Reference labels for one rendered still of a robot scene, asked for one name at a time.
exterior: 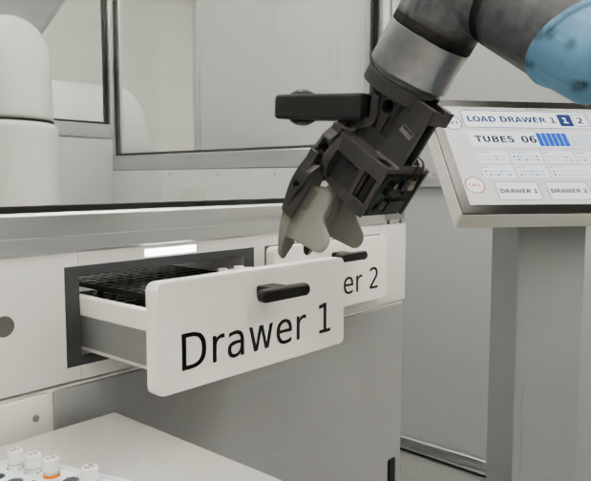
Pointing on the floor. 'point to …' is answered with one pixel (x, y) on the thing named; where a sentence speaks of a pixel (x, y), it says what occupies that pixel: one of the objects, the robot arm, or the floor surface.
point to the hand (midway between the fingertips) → (295, 240)
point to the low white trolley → (128, 452)
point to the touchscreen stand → (535, 353)
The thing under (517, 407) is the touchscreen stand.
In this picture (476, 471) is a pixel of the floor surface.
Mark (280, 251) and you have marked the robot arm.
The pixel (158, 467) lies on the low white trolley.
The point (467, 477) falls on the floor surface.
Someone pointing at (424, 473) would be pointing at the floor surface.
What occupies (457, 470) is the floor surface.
